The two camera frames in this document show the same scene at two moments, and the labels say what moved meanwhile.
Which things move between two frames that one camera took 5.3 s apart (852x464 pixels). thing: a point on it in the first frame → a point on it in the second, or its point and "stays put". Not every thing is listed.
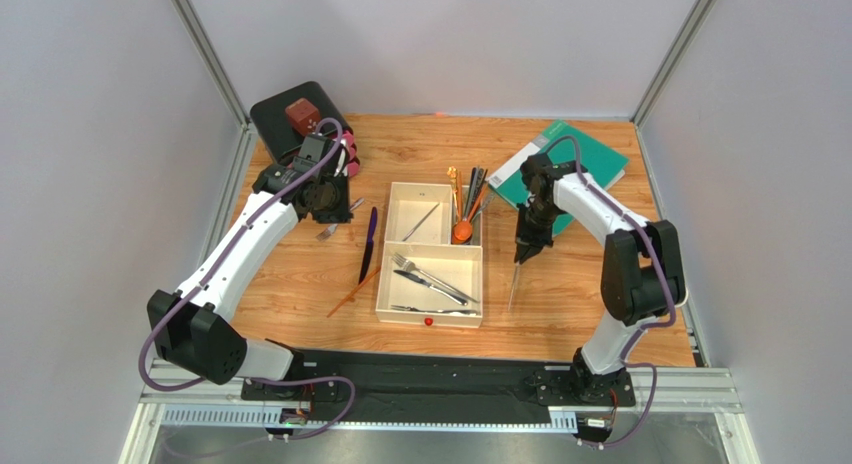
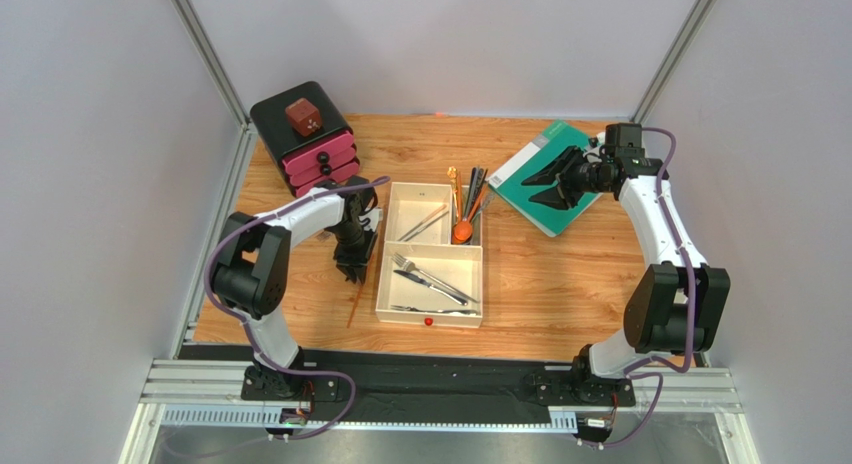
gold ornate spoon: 452,173 stays put
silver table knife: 419,279 stays put
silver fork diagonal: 410,266 stays put
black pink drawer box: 278,138 stays put
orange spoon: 463,230 stays put
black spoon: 473,175 stays put
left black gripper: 342,214 → 354,264
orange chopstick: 353,292 → 355,305
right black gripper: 527,239 → 572,178
